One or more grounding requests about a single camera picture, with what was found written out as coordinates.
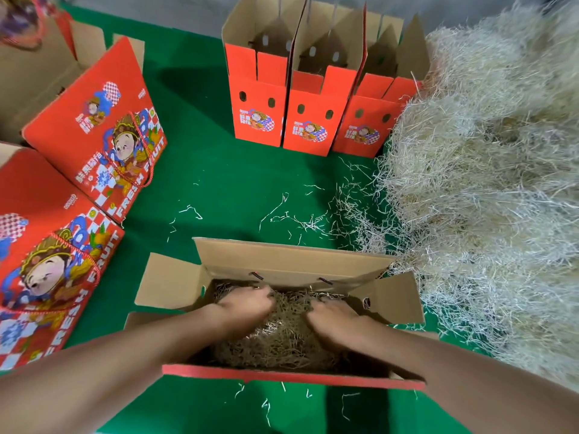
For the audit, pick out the person's right forearm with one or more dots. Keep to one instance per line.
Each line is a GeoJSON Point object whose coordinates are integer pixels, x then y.
{"type": "Point", "coordinates": [479, 375]}

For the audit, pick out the person's left forearm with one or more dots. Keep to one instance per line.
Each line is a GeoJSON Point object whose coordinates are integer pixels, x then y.
{"type": "Point", "coordinates": [90, 375]}

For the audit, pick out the group of red boxes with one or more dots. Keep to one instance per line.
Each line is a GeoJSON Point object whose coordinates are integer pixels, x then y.
{"type": "Point", "coordinates": [72, 203]}

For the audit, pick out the pile of wood wool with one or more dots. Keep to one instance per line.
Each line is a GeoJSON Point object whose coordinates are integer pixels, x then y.
{"type": "Point", "coordinates": [488, 176]}

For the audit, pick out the person's right hand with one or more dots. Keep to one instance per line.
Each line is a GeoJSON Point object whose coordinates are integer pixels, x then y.
{"type": "Point", "coordinates": [339, 322]}

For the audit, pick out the small straw filler clump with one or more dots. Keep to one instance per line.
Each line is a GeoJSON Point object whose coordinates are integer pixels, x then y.
{"type": "Point", "coordinates": [280, 343]}

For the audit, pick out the red cardboard box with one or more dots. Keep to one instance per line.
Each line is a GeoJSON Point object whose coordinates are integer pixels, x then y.
{"type": "Point", "coordinates": [258, 99]}
{"type": "Point", "coordinates": [375, 122]}
{"type": "Point", "coordinates": [317, 113]}
{"type": "Point", "coordinates": [289, 262]}

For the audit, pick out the person's left hand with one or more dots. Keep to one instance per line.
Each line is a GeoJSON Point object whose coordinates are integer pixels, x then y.
{"type": "Point", "coordinates": [242, 307]}

